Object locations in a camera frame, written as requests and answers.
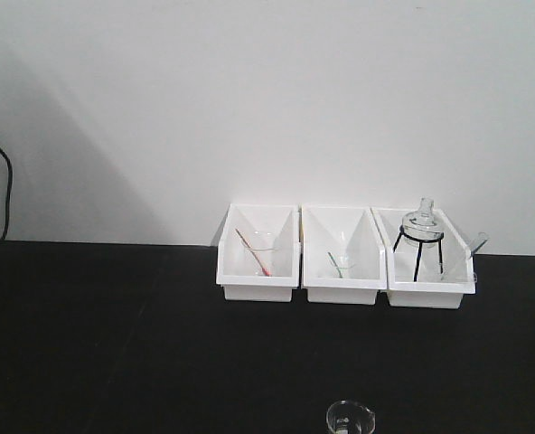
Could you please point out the clear 100ml glass beaker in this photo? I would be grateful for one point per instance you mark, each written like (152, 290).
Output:
(350, 417)

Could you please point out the small glass beaker left bin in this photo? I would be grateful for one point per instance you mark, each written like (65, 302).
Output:
(264, 243)

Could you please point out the small glass beaker bin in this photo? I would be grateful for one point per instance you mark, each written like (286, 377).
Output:
(346, 262)
(264, 243)

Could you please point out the small glass beaker middle bin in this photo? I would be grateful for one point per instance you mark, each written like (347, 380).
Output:
(346, 262)

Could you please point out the left white storage bin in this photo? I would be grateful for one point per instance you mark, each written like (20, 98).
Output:
(283, 221)

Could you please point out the white storage bin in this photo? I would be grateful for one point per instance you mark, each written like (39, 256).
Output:
(342, 230)
(433, 289)
(283, 221)

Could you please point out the red stirring rod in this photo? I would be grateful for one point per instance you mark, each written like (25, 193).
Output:
(264, 269)

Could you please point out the middle white storage bin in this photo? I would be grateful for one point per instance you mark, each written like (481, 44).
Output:
(342, 230)

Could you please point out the green stirring rod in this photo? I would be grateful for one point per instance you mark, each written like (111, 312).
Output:
(335, 264)

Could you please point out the glass flask on tripod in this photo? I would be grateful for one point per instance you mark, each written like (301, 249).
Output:
(422, 224)

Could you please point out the right white storage bin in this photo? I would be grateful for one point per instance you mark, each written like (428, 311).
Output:
(433, 289)

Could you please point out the glass test tube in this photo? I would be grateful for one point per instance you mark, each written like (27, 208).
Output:
(477, 243)

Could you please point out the black wire tripod stand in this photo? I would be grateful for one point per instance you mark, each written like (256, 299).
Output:
(417, 253)

